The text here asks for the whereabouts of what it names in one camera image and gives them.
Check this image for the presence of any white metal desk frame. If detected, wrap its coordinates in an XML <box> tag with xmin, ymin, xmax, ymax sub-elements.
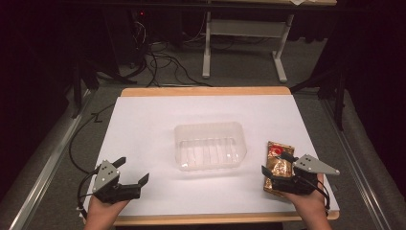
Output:
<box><xmin>201</xmin><ymin>0</ymin><xmax>338</xmax><ymax>84</ymax></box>

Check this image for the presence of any wooden table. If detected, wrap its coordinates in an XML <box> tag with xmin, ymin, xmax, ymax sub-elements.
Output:
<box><xmin>80</xmin><ymin>85</ymin><xmax>341</xmax><ymax>227</ymax></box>

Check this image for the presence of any tangle of black cables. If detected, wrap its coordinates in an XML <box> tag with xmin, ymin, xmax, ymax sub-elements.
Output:
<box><xmin>127</xmin><ymin>41</ymin><xmax>214</xmax><ymax>88</ymax></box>

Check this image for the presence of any gold foil snack packet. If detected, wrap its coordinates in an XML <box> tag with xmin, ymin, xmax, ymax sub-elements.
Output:
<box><xmin>262</xmin><ymin>140</ymin><xmax>296</xmax><ymax>197</ymax></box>

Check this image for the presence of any person's left hand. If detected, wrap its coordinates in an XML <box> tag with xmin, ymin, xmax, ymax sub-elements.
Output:
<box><xmin>85</xmin><ymin>195</ymin><xmax>130</xmax><ymax>222</ymax></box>

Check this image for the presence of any white table sheet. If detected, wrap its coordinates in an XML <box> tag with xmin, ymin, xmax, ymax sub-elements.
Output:
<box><xmin>80</xmin><ymin>94</ymin><xmax>341</xmax><ymax>219</ymax></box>

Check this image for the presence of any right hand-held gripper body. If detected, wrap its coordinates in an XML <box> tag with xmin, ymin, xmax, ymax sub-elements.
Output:
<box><xmin>271</xmin><ymin>153</ymin><xmax>341</xmax><ymax>196</ymax></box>

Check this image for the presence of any hand-held gripper cable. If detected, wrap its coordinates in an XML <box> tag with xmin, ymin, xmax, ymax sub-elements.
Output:
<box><xmin>299</xmin><ymin>175</ymin><xmax>331</xmax><ymax>213</ymax></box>
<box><xmin>76</xmin><ymin>168</ymin><xmax>101</xmax><ymax>220</ymax></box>

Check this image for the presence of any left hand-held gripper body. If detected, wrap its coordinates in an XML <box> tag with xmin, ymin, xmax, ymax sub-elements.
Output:
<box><xmin>91</xmin><ymin>159</ymin><xmax>142</xmax><ymax>205</ymax></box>

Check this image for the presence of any black floor cable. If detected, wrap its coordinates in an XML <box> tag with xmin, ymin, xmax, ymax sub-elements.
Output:
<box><xmin>68</xmin><ymin>103</ymin><xmax>116</xmax><ymax>175</ymax></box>

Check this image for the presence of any metal floor rail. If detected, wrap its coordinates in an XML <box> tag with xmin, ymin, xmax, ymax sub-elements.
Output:
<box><xmin>9</xmin><ymin>91</ymin><xmax>98</xmax><ymax>230</ymax></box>
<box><xmin>321</xmin><ymin>98</ymin><xmax>396</xmax><ymax>230</ymax></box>

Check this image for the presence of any left hand-held gripper cable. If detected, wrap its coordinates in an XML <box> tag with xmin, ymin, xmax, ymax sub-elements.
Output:
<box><xmin>76</xmin><ymin>168</ymin><xmax>101</xmax><ymax>220</ymax></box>

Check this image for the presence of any black metal stand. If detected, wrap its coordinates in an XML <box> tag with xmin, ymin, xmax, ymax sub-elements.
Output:
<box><xmin>71</xmin><ymin>59</ymin><xmax>139</xmax><ymax>120</ymax></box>
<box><xmin>289</xmin><ymin>66</ymin><xmax>349</xmax><ymax>131</ymax></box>

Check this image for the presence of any clear plastic container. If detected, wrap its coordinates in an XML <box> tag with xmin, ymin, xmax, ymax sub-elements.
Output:
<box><xmin>173</xmin><ymin>121</ymin><xmax>248</xmax><ymax>173</ymax></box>

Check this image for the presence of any person's right hand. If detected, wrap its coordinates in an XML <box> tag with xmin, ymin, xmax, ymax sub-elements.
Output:
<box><xmin>282</xmin><ymin>173</ymin><xmax>331</xmax><ymax>222</ymax></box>

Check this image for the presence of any right hand-held gripper cable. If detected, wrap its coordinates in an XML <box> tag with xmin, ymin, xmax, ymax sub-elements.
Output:
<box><xmin>299</xmin><ymin>175</ymin><xmax>331</xmax><ymax>213</ymax></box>

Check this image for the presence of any dark computer tower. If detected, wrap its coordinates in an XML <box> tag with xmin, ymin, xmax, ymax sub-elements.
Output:
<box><xmin>104</xmin><ymin>6</ymin><xmax>151</xmax><ymax>70</ymax></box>

